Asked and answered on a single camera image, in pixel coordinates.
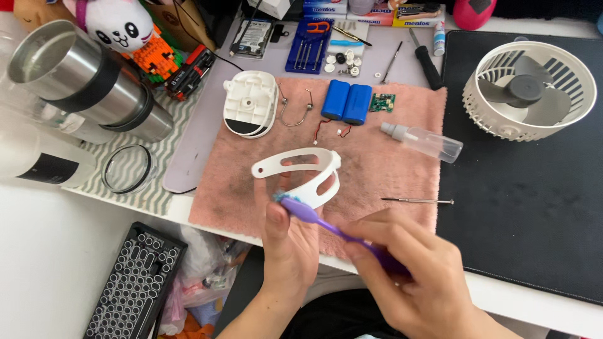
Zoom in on white bottle black label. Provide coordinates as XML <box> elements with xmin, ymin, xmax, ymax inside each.
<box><xmin>0</xmin><ymin>115</ymin><xmax>98</xmax><ymax>189</ymax></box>

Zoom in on black handled screwdriver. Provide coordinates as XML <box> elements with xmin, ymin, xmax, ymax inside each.
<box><xmin>408</xmin><ymin>27</ymin><xmax>445</xmax><ymax>91</ymax></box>

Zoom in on purple toothbrush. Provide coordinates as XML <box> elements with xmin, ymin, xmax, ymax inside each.
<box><xmin>273</xmin><ymin>190</ymin><xmax>411</xmax><ymax>277</ymax></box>

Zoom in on bare hard drive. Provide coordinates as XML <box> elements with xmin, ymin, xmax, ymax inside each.
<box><xmin>231</xmin><ymin>18</ymin><xmax>275</xmax><ymax>60</ymax></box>

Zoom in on blue candy box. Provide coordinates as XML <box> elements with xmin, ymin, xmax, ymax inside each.
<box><xmin>302</xmin><ymin>0</ymin><xmax>350</xmax><ymax>22</ymax></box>

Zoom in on black gold tweezers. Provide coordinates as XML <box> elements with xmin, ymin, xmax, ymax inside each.
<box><xmin>332</xmin><ymin>24</ymin><xmax>373</xmax><ymax>48</ymax></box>

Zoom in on small silver precision screwdriver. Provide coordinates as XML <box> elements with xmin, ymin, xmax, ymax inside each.
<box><xmin>381</xmin><ymin>198</ymin><xmax>455</xmax><ymax>205</ymax></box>

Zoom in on person's right hand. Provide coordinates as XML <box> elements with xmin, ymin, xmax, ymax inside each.
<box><xmin>339</xmin><ymin>207</ymin><xmax>477</xmax><ymax>332</ymax></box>

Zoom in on heap of plastic bags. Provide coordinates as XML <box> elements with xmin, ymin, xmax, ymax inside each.
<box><xmin>157</xmin><ymin>223</ymin><xmax>251</xmax><ymax>339</ymax></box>

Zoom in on white cat plush toy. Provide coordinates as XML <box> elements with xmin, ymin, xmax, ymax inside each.
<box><xmin>61</xmin><ymin>0</ymin><xmax>156</xmax><ymax>54</ymax></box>

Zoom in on metal wire spring clip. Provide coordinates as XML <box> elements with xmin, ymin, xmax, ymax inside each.
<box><xmin>276</xmin><ymin>83</ymin><xmax>315</xmax><ymax>128</ymax></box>

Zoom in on white fan cage grey blades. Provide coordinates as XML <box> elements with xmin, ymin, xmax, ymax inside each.
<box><xmin>462</xmin><ymin>40</ymin><xmax>598</xmax><ymax>142</ymax></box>

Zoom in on red black tool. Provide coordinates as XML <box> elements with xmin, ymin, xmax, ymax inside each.
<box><xmin>163</xmin><ymin>44</ymin><xmax>218</xmax><ymax>102</ymax></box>

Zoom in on clear glass cup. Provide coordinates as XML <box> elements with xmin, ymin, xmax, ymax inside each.
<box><xmin>101</xmin><ymin>143</ymin><xmax>159</xmax><ymax>196</ymax></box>

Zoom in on black cable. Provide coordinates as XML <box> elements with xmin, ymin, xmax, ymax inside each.
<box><xmin>172</xmin><ymin>0</ymin><xmax>247</xmax><ymax>72</ymax></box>

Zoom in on orange brick figure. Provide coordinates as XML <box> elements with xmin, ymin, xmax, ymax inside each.
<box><xmin>121</xmin><ymin>24</ymin><xmax>185</xmax><ymax>86</ymax></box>

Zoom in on white fan base housing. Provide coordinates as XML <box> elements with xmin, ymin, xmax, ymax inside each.
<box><xmin>222</xmin><ymin>70</ymin><xmax>280</xmax><ymax>140</ymax></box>

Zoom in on black desk mat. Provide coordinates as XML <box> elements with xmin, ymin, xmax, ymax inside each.
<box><xmin>435</xmin><ymin>30</ymin><xmax>603</xmax><ymax>307</ymax></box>

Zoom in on pink candy box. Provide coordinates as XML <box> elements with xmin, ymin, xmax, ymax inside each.
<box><xmin>346</xmin><ymin>7</ymin><xmax>396</xmax><ymax>27</ymax></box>

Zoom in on stainless steel tumbler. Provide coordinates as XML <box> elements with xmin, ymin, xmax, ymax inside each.
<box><xmin>7</xmin><ymin>20</ymin><xmax>175</xmax><ymax>145</ymax></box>

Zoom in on person's black shirt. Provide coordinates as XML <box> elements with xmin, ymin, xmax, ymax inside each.
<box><xmin>282</xmin><ymin>288</ymin><xmax>396</xmax><ymax>339</ymax></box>

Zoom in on pink rounded object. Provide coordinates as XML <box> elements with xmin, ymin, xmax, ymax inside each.
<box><xmin>452</xmin><ymin>0</ymin><xmax>498</xmax><ymax>32</ymax></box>

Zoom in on person's left hand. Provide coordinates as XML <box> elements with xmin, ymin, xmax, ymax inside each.
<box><xmin>253</xmin><ymin>170</ymin><xmax>326</xmax><ymax>298</ymax></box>

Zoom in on pink towel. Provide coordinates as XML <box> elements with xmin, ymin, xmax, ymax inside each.
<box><xmin>188</xmin><ymin>77</ymin><xmax>448</xmax><ymax>275</ymax></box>

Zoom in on brown paper bag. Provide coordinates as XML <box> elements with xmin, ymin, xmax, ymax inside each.
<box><xmin>146</xmin><ymin>0</ymin><xmax>218</xmax><ymax>53</ymax></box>

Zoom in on thin metal screwdriver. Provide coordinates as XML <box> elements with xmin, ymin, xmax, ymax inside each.
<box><xmin>380</xmin><ymin>41</ymin><xmax>404</xmax><ymax>86</ymax></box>

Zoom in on grey striped placemat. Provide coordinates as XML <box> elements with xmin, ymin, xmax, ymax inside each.
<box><xmin>61</xmin><ymin>84</ymin><xmax>204</xmax><ymax>218</ymax></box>

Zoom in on white plastic fan bracket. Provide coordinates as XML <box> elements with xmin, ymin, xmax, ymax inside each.
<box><xmin>251</xmin><ymin>147</ymin><xmax>343</xmax><ymax>211</ymax></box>

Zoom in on green circuit board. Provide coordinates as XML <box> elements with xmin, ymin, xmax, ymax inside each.
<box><xmin>368</xmin><ymin>93</ymin><xmax>396</xmax><ymax>114</ymax></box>

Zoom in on blue screwdriver set case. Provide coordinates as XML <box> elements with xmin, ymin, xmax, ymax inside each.
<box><xmin>285</xmin><ymin>18</ymin><xmax>334</xmax><ymax>75</ymax></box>

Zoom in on clear spray bottle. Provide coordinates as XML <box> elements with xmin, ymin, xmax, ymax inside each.
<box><xmin>380</xmin><ymin>121</ymin><xmax>464</xmax><ymax>164</ymax></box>

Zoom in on group of small white parts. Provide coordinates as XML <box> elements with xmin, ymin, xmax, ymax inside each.
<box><xmin>323</xmin><ymin>48</ymin><xmax>364</xmax><ymax>78</ymax></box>

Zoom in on black round-key keyboard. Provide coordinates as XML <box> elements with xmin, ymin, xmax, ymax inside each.
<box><xmin>82</xmin><ymin>221</ymin><xmax>189</xmax><ymax>339</ymax></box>

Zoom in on blue cylindrical battery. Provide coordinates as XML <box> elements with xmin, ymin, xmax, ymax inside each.
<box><xmin>342</xmin><ymin>84</ymin><xmax>374</xmax><ymax>126</ymax></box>
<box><xmin>321</xmin><ymin>79</ymin><xmax>352</xmax><ymax>121</ymax></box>

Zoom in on yellow candy box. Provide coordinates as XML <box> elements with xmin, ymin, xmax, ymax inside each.
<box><xmin>391</xmin><ymin>4</ymin><xmax>446</xmax><ymax>28</ymax></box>

